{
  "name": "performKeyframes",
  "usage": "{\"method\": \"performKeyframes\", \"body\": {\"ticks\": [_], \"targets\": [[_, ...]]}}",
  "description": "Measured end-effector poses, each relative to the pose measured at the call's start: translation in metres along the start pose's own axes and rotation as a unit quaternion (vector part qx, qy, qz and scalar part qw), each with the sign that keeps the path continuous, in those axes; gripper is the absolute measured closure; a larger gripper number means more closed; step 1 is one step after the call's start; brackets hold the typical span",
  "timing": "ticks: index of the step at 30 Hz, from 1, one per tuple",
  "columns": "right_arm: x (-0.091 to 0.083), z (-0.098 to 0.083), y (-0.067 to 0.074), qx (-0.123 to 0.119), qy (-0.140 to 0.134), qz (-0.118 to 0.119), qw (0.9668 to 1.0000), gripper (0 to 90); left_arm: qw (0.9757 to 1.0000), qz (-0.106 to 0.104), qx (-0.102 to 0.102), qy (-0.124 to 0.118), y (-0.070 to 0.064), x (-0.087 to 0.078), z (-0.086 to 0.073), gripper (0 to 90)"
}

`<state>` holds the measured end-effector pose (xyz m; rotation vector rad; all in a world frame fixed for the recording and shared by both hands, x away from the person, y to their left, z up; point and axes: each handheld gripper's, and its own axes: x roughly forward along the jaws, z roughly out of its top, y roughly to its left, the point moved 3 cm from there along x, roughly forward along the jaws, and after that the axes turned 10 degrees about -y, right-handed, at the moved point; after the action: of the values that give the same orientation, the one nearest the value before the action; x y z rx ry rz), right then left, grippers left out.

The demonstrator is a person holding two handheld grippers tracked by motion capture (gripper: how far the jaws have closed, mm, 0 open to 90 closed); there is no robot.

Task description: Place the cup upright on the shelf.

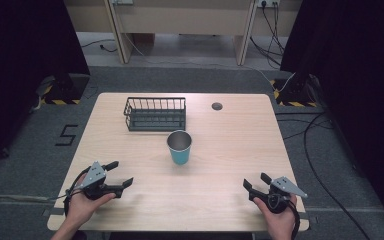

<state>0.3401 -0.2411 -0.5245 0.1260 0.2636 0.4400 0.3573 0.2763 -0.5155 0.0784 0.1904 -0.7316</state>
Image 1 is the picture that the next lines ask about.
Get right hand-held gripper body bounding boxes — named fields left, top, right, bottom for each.
left=249, top=176, right=309, bottom=215

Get stand base with hazard tape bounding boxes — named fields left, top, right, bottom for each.
left=269, top=73, right=320, bottom=109
left=35, top=73, right=91, bottom=106

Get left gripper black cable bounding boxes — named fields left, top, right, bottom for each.
left=62, top=167, right=92, bottom=218

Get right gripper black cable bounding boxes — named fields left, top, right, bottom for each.
left=285, top=199, right=302, bottom=240

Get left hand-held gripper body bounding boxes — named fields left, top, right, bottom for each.
left=78, top=161, right=124, bottom=201

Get black curtain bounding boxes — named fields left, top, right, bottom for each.
left=0, top=0, right=91, bottom=169
left=279, top=0, right=384, bottom=231

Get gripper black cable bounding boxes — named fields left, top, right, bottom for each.
left=62, top=167, right=92, bottom=218
left=285, top=199, right=302, bottom=240

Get bundle of black hanging cables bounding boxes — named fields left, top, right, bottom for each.
left=249, top=2, right=287, bottom=70

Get dark wire basket rack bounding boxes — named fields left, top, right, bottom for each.
left=123, top=96, right=187, bottom=133

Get person's right hand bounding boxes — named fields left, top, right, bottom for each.
left=253, top=194, right=298, bottom=240

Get person's left hand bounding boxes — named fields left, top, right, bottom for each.
left=64, top=173, right=118, bottom=232

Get blue cup with metal inside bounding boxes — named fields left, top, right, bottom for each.
left=166, top=129, right=193, bottom=166

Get short black floor cable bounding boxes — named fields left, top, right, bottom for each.
left=80, top=38, right=119, bottom=54

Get white wall power socket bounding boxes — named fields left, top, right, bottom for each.
left=256, top=0, right=281, bottom=9

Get long black floor cable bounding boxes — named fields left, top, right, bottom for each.
left=274, top=111, right=372, bottom=240

